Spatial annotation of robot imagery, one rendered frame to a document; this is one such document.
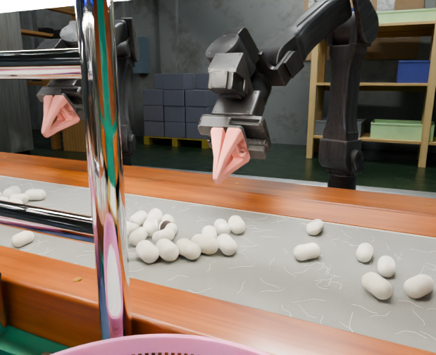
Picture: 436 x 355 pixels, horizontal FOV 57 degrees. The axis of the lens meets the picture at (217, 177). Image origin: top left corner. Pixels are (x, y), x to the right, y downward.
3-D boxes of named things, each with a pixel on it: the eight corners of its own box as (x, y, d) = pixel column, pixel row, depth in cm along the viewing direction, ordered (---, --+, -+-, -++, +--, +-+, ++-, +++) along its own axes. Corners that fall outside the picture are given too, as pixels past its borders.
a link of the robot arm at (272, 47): (278, 53, 62) (370, -28, 76) (237, 55, 69) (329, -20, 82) (300, 118, 69) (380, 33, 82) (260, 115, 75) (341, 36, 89)
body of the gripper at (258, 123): (260, 125, 56) (274, 89, 60) (196, 122, 60) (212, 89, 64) (269, 156, 61) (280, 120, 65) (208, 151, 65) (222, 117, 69)
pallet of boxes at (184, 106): (225, 141, 633) (225, 73, 608) (207, 148, 569) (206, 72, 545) (166, 138, 670) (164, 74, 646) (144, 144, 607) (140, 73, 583)
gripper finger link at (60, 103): (43, 122, 72) (68, 87, 77) (14, 121, 75) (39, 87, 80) (63, 147, 77) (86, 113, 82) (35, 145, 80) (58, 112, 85)
